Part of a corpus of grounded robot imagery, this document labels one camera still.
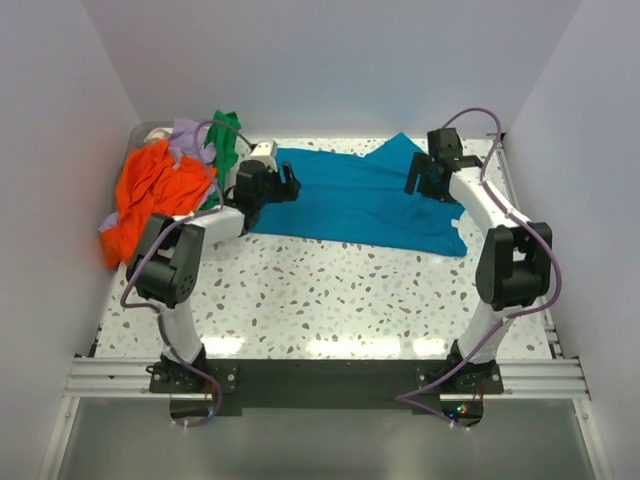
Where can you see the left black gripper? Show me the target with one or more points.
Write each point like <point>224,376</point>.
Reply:
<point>286,191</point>

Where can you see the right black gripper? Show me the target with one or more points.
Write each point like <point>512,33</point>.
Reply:
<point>420,165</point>

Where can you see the blue t shirt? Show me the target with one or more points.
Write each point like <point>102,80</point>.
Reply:
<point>361,199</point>

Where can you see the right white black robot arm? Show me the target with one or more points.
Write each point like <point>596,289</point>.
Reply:
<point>514,268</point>

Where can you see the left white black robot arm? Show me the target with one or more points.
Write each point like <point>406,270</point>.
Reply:
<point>162,273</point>

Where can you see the green t shirt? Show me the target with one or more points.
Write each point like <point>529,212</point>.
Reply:
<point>224,142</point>

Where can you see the orange t shirt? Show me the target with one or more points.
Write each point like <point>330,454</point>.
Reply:
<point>151,182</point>

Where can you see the pale pink t shirt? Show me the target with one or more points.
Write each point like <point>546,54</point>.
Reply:
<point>156,134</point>

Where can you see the clear plastic bin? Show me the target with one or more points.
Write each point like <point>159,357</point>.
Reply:
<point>136,142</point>

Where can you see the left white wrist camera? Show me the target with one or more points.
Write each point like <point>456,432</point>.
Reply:
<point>265,152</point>

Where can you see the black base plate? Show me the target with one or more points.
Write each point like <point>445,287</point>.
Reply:
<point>289,384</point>

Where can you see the aluminium frame rail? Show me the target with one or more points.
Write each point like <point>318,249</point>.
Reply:
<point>522,379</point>

